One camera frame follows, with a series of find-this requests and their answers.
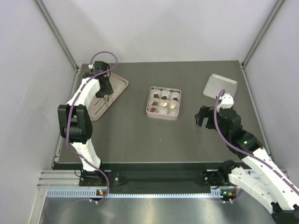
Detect white slotted cable duct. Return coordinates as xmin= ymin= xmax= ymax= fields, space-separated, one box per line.
xmin=46 ymin=189 xmax=236 ymax=199

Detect metal tongs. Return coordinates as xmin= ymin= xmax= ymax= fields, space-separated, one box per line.
xmin=103 ymin=94 xmax=110 ymax=103

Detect silver metal tray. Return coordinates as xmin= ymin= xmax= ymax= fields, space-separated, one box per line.
xmin=88 ymin=73 xmax=128 ymax=121

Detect pink chocolate tin box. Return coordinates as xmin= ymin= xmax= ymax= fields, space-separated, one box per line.
xmin=146 ymin=86 xmax=182 ymax=121

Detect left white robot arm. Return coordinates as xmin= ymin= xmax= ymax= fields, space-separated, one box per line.
xmin=57 ymin=61 xmax=113 ymax=186

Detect silver tin lid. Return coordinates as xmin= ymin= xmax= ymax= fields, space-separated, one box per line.
xmin=203 ymin=74 xmax=238 ymax=99

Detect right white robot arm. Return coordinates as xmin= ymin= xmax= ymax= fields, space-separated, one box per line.
xmin=195 ymin=90 xmax=299 ymax=224

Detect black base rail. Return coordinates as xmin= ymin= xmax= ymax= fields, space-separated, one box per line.
xmin=79 ymin=162 xmax=231 ymax=194

